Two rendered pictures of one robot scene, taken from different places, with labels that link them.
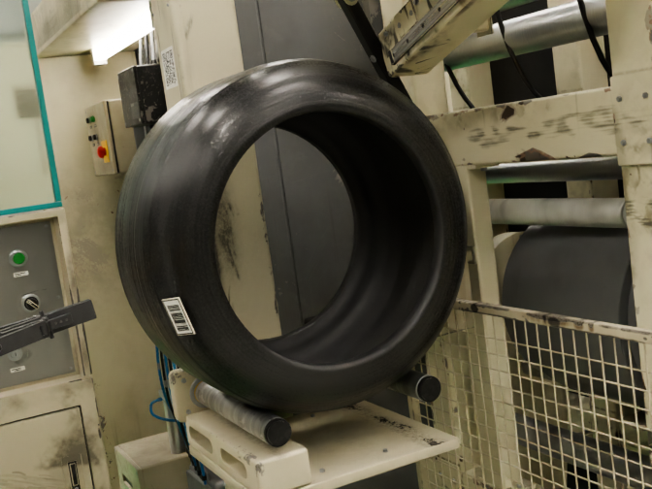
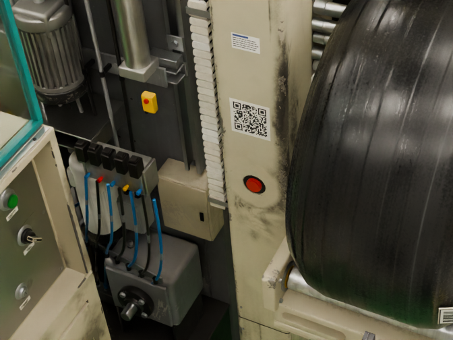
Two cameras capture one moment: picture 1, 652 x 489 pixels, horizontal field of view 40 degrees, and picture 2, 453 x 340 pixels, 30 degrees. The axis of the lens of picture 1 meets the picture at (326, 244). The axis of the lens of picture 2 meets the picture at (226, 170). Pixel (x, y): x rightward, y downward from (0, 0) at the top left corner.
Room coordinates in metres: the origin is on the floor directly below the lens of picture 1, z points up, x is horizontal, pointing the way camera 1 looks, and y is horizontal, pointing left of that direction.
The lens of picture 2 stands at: (0.87, 0.91, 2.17)
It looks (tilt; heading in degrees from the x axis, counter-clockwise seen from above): 44 degrees down; 326
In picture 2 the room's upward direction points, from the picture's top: 5 degrees counter-clockwise
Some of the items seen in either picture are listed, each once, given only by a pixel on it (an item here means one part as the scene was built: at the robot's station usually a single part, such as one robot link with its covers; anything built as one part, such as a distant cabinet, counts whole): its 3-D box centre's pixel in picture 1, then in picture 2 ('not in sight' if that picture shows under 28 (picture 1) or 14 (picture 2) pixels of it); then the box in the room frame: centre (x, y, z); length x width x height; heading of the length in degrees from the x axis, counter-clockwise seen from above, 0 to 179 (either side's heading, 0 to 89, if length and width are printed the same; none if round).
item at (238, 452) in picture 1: (242, 445); (369, 325); (1.51, 0.19, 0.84); 0.36 x 0.09 x 0.06; 26
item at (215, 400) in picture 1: (238, 409); (373, 305); (1.50, 0.19, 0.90); 0.35 x 0.05 x 0.05; 26
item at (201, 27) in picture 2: not in sight; (216, 108); (1.85, 0.26, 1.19); 0.05 x 0.04 x 0.48; 116
